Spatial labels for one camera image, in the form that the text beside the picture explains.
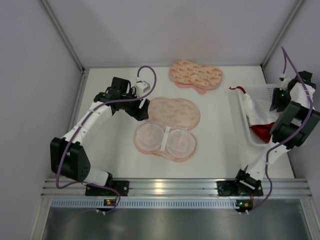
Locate white bra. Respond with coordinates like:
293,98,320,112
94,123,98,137
241,93,280,126

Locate pink mesh laundry bag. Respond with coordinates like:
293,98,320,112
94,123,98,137
133,97,201,163

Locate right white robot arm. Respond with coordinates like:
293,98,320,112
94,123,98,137
234,71,320,190

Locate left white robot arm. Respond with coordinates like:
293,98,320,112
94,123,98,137
50,77,155,189

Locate red bra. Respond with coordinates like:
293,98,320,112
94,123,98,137
229,86,275,144

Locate stacked pink laundry bags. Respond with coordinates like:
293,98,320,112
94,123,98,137
169,60,224,95

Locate white plastic basket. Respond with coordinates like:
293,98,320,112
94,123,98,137
227,83,301,149

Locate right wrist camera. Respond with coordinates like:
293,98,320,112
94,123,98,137
279,73,292,91

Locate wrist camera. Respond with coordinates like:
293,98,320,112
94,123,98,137
279,73,292,91
134,80,151,97

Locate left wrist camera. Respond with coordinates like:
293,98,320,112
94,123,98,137
134,80,151,97

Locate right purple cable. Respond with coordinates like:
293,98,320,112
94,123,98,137
246,46,316,213

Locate aluminium mounting rail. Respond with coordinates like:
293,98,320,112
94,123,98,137
40,178,312,199

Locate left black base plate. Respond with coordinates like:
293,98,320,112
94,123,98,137
85,179,130,197

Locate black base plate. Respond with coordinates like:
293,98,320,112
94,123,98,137
85,179,130,197
217,180,264,197

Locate perforated cable duct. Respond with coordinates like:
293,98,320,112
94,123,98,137
51,198,252,210

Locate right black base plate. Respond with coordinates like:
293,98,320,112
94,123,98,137
217,180,264,197

